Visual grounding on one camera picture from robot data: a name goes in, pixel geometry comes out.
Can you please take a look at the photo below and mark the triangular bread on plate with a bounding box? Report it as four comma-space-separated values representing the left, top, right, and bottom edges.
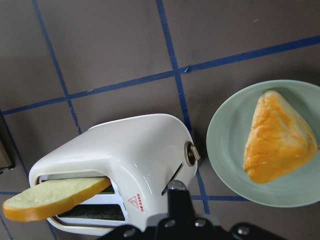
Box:
242, 90, 318, 184

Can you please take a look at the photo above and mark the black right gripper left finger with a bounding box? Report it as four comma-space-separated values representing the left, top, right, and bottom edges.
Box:
154, 189, 180, 240

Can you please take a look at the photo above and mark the toast slice in toaster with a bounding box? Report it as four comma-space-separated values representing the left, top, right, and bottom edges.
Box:
2, 177, 111, 222

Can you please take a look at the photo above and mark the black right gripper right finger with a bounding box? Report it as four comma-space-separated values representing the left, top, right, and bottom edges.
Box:
179, 190, 215, 240

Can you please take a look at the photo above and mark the green plate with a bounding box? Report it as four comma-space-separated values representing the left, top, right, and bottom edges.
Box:
206, 79, 320, 208

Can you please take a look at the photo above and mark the white two-slot toaster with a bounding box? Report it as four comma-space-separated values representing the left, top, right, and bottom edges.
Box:
29, 113, 200, 236

